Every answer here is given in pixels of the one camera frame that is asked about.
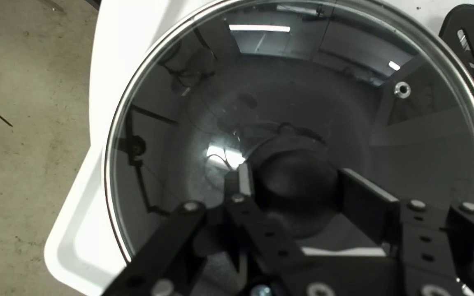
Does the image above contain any glass lid with black knob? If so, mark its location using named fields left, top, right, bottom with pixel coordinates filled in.
left=102, top=0, right=474, bottom=266

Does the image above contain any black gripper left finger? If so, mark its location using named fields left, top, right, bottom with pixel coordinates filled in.
left=102, top=162, right=306, bottom=296

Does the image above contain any white plastic tray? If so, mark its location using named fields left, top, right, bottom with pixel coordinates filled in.
left=43, top=0, right=474, bottom=296

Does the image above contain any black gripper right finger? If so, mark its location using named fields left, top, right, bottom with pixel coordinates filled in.
left=339, top=165, right=474, bottom=296

